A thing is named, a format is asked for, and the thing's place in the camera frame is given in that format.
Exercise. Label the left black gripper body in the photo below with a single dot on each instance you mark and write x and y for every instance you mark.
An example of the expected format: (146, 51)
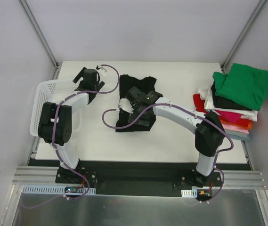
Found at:
(88, 86)

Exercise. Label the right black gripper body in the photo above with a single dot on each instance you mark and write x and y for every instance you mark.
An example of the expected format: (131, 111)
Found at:
(141, 115)

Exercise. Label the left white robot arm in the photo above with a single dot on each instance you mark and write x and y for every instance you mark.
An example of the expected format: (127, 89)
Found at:
(56, 105)

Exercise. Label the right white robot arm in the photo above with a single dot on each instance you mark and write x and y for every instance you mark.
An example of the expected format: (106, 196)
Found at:
(207, 128)

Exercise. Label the white plastic basket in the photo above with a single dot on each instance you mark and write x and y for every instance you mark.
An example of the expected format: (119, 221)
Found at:
(49, 91)

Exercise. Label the white folded t-shirt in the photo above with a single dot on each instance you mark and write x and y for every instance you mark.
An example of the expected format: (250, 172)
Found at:
(207, 95)

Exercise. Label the black folded t-shirt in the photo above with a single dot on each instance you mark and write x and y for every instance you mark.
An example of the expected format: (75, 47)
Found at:
(221, 102)

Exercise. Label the magenta folded t-shirt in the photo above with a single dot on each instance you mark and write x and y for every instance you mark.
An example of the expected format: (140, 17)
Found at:
(229, 116)

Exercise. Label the light blue folded t-shirt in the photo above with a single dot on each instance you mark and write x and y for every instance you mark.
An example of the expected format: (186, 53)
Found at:
(234, 137)

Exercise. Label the grey folded t-shirt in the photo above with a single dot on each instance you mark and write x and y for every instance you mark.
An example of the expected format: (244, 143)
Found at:
(230, 132)

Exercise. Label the green folded t-shirt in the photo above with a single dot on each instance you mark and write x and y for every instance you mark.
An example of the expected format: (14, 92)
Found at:
(244, 85)

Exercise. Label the orange folded t-shirt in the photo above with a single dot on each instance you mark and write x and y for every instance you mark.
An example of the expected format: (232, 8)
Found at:
(242, 123)

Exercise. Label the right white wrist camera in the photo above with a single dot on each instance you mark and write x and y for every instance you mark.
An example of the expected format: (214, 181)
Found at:
(125, 105)

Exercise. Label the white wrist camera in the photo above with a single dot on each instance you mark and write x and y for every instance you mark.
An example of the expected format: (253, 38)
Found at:
(125, 105)
(101, 70)

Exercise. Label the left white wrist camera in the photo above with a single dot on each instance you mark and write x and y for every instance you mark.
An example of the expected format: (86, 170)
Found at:
(101, 70)

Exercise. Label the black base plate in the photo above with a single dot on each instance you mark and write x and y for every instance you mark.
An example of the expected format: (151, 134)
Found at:
(140, 187)

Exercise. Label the left aluminium corner post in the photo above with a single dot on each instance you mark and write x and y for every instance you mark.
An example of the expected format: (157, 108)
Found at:
(35, 25)

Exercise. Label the aluminium corner post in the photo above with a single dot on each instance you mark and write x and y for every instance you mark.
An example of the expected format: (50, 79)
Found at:
(243, 33)
(35, 25)

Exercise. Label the right aluminium corner post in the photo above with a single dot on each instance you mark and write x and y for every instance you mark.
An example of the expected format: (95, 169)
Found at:
(243, 33)

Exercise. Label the right slotted cable duct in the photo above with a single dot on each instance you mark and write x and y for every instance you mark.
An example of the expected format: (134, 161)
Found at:
(189, 193)

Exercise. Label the slotted cable duct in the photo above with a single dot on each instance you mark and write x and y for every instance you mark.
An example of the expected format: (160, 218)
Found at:
(57, 190)
(189, 193)

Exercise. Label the left slotted cable duct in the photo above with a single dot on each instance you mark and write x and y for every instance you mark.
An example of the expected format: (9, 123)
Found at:
(57, 190)

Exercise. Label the aluminium rail frame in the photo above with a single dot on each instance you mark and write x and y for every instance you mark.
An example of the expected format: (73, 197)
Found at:
(50, 172)

